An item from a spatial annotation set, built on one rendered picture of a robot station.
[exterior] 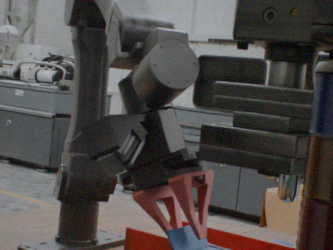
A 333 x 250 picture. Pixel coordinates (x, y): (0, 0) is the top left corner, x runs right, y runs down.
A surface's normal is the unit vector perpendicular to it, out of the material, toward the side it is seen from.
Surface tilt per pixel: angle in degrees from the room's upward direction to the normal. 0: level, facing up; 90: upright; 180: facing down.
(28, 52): 90
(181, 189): 111
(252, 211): 90
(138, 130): 63
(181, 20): 90
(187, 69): 68
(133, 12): 26
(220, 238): 90
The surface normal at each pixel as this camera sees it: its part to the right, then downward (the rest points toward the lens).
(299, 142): 0.82, 0.12
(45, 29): -0.62, -0.02
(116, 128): 0.77, -0.34
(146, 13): 0.24, -0.85
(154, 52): 0.36, -0.28
